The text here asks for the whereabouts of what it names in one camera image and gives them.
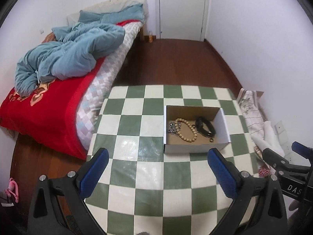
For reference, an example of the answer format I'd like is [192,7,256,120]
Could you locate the black smart watch band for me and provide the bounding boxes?
[195,116,216,138]

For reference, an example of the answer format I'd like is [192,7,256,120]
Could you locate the wooden bead bracelet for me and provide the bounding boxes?
[174,117,199,143]

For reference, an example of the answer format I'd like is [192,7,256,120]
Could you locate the red white plastic bag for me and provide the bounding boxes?
[254,145,271,178]

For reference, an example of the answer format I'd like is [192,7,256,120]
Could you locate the white cardboard box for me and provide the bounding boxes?
[163,105,231,154]

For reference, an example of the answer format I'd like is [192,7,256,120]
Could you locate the floral folded fabric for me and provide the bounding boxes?
[237,88,265,138]

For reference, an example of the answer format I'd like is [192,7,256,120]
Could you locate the green white checkered tablecloth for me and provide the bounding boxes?
[85,85,257,234]

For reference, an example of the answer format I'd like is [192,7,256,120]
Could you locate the pink slipper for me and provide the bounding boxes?
[5,178,19,203]

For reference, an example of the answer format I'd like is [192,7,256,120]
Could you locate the red blanket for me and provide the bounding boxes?
[1,20,136,160]

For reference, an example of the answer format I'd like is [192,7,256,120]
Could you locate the blue quilt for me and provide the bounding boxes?
[14,3,145,97]

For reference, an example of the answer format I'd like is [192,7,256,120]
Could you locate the orange bottle on floor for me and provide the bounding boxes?
[148,33,153,43]

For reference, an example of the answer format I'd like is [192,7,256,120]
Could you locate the white door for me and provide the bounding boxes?
[156,0,210,41]

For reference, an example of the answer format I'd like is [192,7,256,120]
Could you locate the white pillow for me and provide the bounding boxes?
[82,0,148,23]

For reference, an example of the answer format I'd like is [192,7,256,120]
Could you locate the white wall power strip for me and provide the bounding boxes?
[274,121,307,165]

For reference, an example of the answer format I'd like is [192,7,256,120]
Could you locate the silver chain bracelet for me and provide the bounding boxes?
[168,121,183,135]

